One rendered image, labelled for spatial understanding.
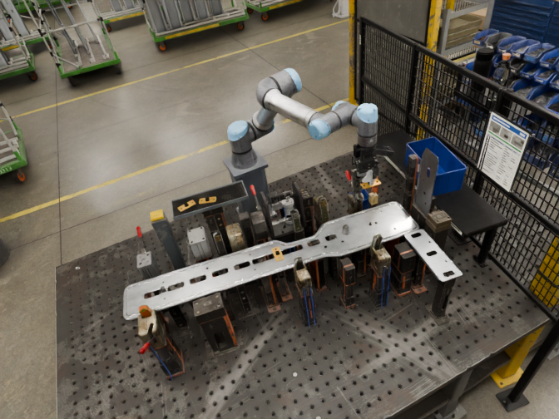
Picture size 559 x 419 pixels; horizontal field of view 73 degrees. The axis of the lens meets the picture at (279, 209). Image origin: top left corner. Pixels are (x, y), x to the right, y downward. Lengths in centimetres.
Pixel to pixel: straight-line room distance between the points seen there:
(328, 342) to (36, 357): 218
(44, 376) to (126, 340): 116
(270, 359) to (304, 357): 15
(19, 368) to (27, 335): 27
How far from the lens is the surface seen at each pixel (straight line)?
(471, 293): 207
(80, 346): 221
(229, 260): 179
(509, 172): 188
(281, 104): 161
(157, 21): 833
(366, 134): 150
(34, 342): 342
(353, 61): 471
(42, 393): 312
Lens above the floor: 231
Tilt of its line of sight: 41 degrees down
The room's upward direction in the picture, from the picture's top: 10 degrees counter-clockwise
